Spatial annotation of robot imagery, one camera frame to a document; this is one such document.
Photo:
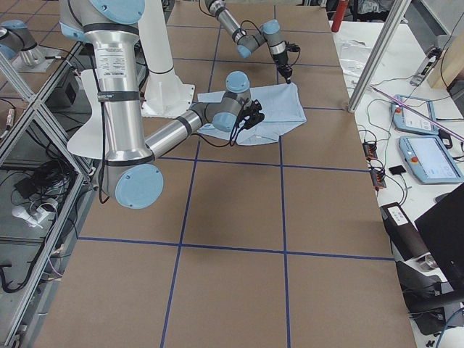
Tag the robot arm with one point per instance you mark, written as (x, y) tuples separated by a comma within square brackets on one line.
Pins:
[(249, 37), (131, 142)]

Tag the teach pendant far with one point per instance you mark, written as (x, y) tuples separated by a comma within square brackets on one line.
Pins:
[(407, 121)]

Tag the aluminium frame post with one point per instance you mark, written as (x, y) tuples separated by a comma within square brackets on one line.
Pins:
[(388, 30)]

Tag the light blue button-up shirt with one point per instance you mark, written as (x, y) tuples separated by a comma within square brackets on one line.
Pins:
[(282, 110)]

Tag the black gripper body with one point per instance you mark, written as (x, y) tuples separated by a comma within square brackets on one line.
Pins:
[(280, 59), (249, 119)]

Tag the black monitor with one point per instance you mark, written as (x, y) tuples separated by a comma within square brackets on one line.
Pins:
[(441, 228)]

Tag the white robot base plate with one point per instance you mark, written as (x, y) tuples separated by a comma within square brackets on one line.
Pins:
[(165, 94)]

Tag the teach pendant near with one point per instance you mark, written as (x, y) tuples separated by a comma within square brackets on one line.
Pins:
[(429, 160)]

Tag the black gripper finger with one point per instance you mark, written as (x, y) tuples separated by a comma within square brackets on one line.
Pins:
[(287, 76)]

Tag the red bottle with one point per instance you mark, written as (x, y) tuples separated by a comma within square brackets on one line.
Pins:
[(339, 15)]

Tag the teach pendant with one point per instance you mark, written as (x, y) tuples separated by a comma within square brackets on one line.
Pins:
[(407, 121), (429, 160)]

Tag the white chair seat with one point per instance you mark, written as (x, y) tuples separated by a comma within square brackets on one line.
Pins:
[(87, 140)]

